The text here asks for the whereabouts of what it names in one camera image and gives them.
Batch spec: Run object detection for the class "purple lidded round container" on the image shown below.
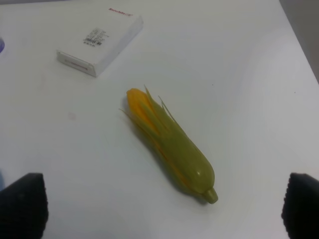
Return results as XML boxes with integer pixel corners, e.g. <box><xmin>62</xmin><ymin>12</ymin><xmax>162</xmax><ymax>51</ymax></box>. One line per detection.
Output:
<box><xmin>0</xmin><ymin>38</ymin><xmax>5</xmax><ymax>53</ymax></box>

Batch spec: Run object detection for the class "yellow green toy corn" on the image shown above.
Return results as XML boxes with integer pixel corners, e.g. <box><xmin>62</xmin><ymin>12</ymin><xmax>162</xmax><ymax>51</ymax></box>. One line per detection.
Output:
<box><xmin>126</xmin><ymin>88</ymin><xmax>218</xmax><ymax>204</ymax></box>

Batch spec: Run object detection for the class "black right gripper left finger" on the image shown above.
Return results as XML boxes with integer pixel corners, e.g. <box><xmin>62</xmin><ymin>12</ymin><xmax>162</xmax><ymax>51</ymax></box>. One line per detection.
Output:
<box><xmin>0</xmin><ymin>173</ymin><xmax>49</xmax><ymax>239</ymax></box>

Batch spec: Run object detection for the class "white cardboard box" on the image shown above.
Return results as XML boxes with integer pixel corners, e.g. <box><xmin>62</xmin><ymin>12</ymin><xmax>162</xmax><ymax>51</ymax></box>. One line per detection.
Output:
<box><xmin>57</xmin><ymin>8</ymin><xmax>144</xmax><ymax>77</ymax></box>

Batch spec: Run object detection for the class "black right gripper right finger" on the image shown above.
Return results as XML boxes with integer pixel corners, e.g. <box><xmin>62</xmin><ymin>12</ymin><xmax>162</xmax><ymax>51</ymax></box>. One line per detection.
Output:
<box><xmin>281</xmin><ymin>173</ymin><xmax>319</xmax><ymax>239</ymax></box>

